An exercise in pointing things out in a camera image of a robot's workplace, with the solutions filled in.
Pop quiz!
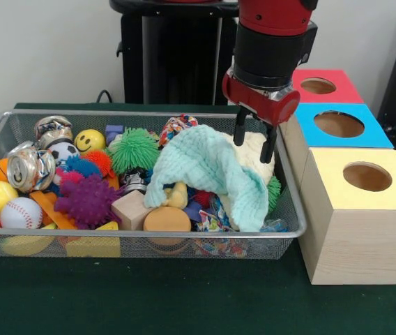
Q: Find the wooden three-hole sorting box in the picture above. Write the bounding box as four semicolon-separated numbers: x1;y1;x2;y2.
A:
280;68;396;285

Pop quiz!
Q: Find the dark green table cloth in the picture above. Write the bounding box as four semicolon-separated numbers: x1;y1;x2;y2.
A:
0;103;396;335

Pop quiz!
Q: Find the purple spiky ball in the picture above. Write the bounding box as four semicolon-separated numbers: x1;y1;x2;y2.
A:
54;173;124;230

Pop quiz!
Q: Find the mint green cloth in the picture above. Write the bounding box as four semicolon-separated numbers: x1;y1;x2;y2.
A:
144;125;270;232

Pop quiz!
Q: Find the yellow smiley face ball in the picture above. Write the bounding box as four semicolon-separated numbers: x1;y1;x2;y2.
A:
75;129;106;154

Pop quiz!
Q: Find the crushed silver can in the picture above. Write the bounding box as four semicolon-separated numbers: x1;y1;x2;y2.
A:
6;142;56;193

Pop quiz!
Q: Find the clear mesh bin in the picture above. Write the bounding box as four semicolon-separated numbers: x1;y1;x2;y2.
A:
0;110;307;260

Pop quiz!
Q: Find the clear wrapper with blue print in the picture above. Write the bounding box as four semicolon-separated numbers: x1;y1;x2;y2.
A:
262;218;288;234

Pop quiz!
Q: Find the green spiky ball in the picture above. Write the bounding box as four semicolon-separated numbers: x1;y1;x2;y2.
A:
266;174;282;214
110;127;160;175

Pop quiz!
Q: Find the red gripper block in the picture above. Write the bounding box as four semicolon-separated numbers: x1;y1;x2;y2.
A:
222;68;302;165

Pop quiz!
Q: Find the cream knitted cloth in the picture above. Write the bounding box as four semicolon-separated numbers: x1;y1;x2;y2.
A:
240;131;276;185

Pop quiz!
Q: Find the orange round disc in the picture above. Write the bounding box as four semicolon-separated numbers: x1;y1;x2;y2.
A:
144;207;192;246

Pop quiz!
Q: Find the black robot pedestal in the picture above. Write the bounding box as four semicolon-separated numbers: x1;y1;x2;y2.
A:
109;0;241;105

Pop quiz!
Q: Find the wooden cube block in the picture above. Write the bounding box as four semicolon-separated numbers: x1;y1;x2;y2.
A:
112;190;155;231

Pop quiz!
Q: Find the white baseball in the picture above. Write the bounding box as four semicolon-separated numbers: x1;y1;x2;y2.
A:
0;197;44;230

